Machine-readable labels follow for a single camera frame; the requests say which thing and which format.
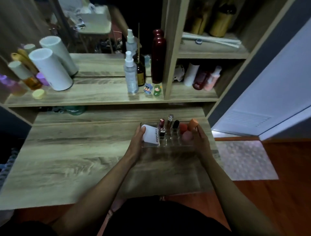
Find person's right forearm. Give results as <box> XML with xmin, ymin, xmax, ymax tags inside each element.
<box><xmin>200</xmin><ymin>156</ymin><xmax>283</xmax><ymax>236</ymax></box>

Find pink lotion bottle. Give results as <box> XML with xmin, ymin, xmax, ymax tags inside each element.
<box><xmin>204</xmin><ymin>65</ymin><xmax>222</xmax><ymax>92</ymax></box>

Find white door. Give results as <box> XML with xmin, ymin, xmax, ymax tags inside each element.
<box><xmin>211</xmin><ymin>24</ymin><xmax>311</xmax><ymax>141</ymax></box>

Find orange makeup sponge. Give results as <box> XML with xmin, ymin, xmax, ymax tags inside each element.
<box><xmin>188</xmin><ymin>118</ymin><xmax>199</xmax><ymax>132</ymax></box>

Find green jar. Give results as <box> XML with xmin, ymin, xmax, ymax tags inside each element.
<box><xmin>64</xmin><ymin>106</ymin><xmax>87</xmax><ymax>116</ymax></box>

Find person's right hand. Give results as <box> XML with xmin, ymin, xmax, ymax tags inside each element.
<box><xmin>191</xmin><ymin>125</ymin><xmax>215</xmax><ymax>163</ymax></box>

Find orange bottle with white cap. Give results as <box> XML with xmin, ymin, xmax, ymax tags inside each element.
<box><xmin>8</xmin><ymin>60</ymin><xmax>42</xmax><ymax>90</ymax></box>

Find purple translucent bottle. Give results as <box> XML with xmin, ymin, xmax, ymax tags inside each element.
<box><xmin>0</xmin><ymin>74</ymin><xmax>28</xmax><ymax>97</ymax></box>

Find wooden vanity desk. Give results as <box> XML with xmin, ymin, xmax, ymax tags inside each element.
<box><xmin>0</xmin><ymin>0</ymin><xmax>289</xmax><ymax>211</ymax></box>

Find small purple-capped bottle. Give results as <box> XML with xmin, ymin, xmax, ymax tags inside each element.
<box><xmin>36</xmin><ymin>72</ymin><xmax>50</xmax><ymax>86</ymax></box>

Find tall dark red bottle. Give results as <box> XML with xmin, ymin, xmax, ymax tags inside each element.
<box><xmin>151</xmin><ymin>29</ymin><xmax>167</xmax><ymax>84</ymax></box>

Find person's left forearm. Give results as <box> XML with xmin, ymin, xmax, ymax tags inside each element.
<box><xmin>51</xmin><ymin>156</ymin><xmax>140</xmax><ymax>236</ymax></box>

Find rolled white paper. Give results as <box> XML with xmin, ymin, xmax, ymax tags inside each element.
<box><xmin>182</xmin><ymin>32</ymin><xmax>242</xmax><ymax>48</ymax></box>

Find person's black shorts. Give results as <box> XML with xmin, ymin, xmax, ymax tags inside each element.
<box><xmin>0</xmin><ymin>196</ymin><xmax>232</xmax><ymax>236</ymax></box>

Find large white cylinder container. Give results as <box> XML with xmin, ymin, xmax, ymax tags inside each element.
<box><xmin>28</xmin><ymin>48</ymin><xmax>73</xmax><ymax>91</ymax></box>

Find white textured floor mat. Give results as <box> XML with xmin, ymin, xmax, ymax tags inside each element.
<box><xmin>215</xmin><ymin>140</ymin><xmax>279</xmax><ymax>181</ymax></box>

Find white toy figurine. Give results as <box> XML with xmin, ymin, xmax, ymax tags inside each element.
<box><xmin>173</xmin><ymin>64</ymin><xmax>185</xmax><ymax>82</ymax></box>

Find pale yellow round cap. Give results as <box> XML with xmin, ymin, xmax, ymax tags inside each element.
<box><xmin>32</xmin><ymin>89</ymin><xmax>46</xmax><ymax>100</ymax></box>

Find amber glass bottle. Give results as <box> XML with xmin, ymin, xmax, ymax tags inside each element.
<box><xmin>136</xmin><ymin>54</ymin><xmax>146</xmax><ymax>87</ymax></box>

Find yellow tube bottle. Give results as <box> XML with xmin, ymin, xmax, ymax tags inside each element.
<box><xmin>11</xmin><ymin>52</ymin><xmax>38</xmax><ymax>74</ymax></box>

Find clear spray bottle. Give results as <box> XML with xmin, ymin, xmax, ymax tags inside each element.
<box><xmin>123</xmin><ymin>51</ymin><xmax>139</xmax><ymax>94</ymax></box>

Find white cosmetic box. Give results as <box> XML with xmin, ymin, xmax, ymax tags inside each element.
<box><xmin>141</xmin><ymin>124</ymin><xmax>160</xmax><ymax>146</ymax></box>

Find white lotion bottle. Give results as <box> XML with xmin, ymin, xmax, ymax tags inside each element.
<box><xmin>183</xmin><ymin>63</ymin><xmax>200</xmax><ymax>87</ymax></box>

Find clear acrylic makeup organizer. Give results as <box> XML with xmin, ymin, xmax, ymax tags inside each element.
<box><xmin>140</xmin><ymin>122</ymin><xmax>198</xmax><ymax>148</ymax></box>

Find dark red lotion bottle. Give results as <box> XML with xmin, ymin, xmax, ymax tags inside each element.
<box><xmin>192</xmin><ymin>70</ymin><xmax>210</xmax><ymax>90</ymax></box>

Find person's left hand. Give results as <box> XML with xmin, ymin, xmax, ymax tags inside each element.
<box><xmin>124</xmin><ymin>125</ymin><xmax>146</xmax><ymax>164</ymax></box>

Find gold bottle with black cap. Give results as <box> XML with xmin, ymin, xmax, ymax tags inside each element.
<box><xmin>209</xmin><ymin>3</ymin><xmax>237</xmax><ymax>37</ymax></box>

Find grey blue knitted fabric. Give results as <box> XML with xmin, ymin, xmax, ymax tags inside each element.
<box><xmin>0</xmin><ymin>148</ymin><xmax>19</xmax><ymax>188</ymax></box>

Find vanity mirror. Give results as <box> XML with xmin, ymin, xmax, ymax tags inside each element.
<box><xmin>0</xmin><ymin>0</ymin><xmax>164</xmax><ymax>79</ymax></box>

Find brown bottle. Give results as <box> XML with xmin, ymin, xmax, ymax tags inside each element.
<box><xmin>190</xmin><ymin>9</ymin><xmax>209</xmax><ymax>35</ymax></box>

